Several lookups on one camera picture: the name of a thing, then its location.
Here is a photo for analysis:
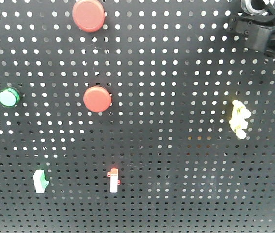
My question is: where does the white red rocker switch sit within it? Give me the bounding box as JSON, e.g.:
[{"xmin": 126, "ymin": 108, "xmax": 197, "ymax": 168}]
[{"xmin": 107, "ymin": 168, "xmax": 121, "ymax": 193}]

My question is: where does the white green rocker switch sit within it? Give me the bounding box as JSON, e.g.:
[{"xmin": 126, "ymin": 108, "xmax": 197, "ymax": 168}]
[{"xmin": 33, "ymin": 170, "xmax": 49, "ymax": 194}]

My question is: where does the green round push button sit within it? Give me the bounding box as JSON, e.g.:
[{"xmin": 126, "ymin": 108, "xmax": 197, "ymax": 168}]
[{"xmin": 0, "ymin": 87, "xmax": 21, "ymax": 107}]

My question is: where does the red mushroom button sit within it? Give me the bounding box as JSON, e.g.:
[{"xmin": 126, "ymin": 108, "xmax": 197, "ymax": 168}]
[
  {"xmin": 83, "ymin": 86, "xmax": 112, "ymax": 113},
  {"xmin": 72, "ymin": 0, "xmax": 105, "ymax": 32}
]

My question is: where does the yellow toggle switch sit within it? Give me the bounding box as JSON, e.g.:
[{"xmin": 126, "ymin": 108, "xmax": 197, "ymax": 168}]
[{"xmin": 229, "ymin": 100, "xmax": 251, "ymax": 140}]

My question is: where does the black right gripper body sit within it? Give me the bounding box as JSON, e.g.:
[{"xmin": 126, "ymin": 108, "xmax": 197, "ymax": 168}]
[{"xmin": 227, "ymin": 15, "xmax": 275, "ymax": 62}]

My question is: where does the lower red mushroom button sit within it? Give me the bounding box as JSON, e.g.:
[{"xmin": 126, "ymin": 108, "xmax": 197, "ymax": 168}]
[{"xmin": 83, "ymin": 86, "xmax": 112, "ymax": 113}]

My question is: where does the upper red mushroom button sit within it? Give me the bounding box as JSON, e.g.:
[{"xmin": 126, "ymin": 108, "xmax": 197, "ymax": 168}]
[{"xmin": 72, "ymin": 0, "xmax": 105, "ymax": 32}]

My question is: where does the black rotary selector knob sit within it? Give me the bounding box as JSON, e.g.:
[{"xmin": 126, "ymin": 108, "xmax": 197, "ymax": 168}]
[{"xmin": 240, "ymin": 0, "xmax": 275, "ymax": 15}]

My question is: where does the black perforated pegboard panel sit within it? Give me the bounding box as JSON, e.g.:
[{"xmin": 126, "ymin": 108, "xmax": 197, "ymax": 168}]
[{"xmin": 0, "ymin": 0, "xmax": 275, "ymax": 233}]

